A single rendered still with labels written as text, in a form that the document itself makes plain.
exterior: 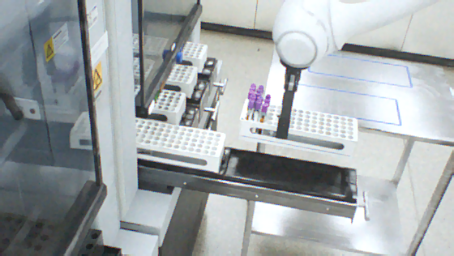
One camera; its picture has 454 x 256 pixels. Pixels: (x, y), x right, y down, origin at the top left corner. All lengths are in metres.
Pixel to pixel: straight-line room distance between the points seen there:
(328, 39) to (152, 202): 0.62
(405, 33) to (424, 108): 2.01
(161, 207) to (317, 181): 0.40
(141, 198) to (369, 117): 0.71
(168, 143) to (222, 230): 1.01
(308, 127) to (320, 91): 0.36
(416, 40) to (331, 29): 2.75
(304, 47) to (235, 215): 1.45
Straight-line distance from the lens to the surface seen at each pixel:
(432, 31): 3.68
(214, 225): 2.24
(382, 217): 2.05
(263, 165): 1.32
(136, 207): 1.29
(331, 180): 1.33
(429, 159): 2.90
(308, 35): 0.93
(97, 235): 1.05
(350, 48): 3.73
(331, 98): 1.61
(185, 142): 1.28
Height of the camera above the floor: 1.67
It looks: 37 degrees down
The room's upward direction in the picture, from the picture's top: 6 degrees clockwise
